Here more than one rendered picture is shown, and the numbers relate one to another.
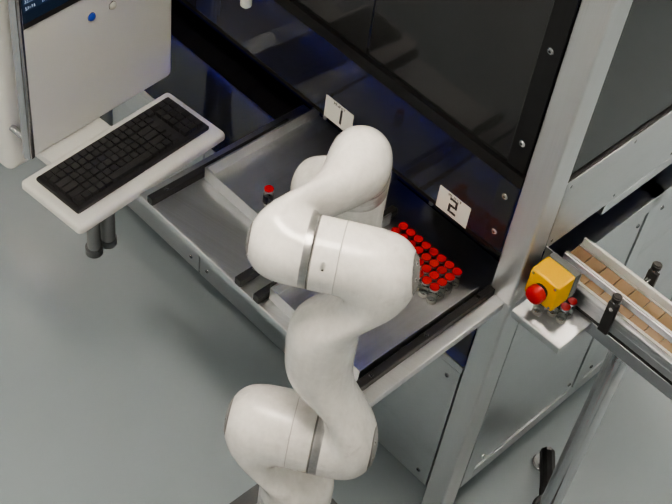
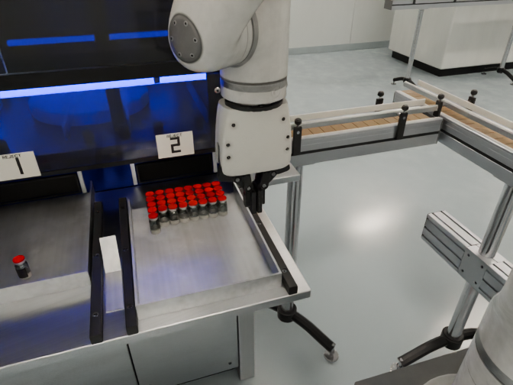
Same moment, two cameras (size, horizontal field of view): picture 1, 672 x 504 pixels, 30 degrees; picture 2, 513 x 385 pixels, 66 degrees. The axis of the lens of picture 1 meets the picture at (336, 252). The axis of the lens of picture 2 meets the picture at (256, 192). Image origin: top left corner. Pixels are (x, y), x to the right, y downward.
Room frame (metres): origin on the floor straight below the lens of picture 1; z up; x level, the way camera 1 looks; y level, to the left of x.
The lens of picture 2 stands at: (1.18, 0.39, 1.43)
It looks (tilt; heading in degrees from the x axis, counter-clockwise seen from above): 33 degrees down; 303
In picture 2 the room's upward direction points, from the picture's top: straight up
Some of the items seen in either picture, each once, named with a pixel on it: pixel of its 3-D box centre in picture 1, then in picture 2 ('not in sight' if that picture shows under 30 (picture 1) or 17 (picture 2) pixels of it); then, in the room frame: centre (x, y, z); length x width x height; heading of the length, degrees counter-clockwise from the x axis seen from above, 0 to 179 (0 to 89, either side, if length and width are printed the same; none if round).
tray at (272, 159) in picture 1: (302, 173); (27, 236); (1.94, 0.10, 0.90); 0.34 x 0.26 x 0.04; 141
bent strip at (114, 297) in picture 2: not in sight; (111, 271); (1.70, 0.08, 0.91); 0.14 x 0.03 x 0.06; 141
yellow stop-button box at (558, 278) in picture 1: (551, 282); not in sight; (1.66, -0.43, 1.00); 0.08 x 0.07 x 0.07; 141
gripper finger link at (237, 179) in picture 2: not in sight; (243, 192); (1.46, -0.01, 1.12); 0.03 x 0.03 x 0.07; 51
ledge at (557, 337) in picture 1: (555, 315); (269, 169); (1.69, -0.47, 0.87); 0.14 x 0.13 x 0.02; 141
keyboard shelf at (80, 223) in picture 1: (114, 150); not in sight; (2.02, 0.54, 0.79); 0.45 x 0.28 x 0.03; 146
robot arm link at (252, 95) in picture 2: not in sight; (255, 85); (1.45, -0.03, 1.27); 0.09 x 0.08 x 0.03; 51
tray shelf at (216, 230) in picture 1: (331, 242); (114, 250); (1.78, 0.01, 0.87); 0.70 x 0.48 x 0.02; 51
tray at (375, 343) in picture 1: (374, 292); (195, 237); (1.64, -0.09, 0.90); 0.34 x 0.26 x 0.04; 140
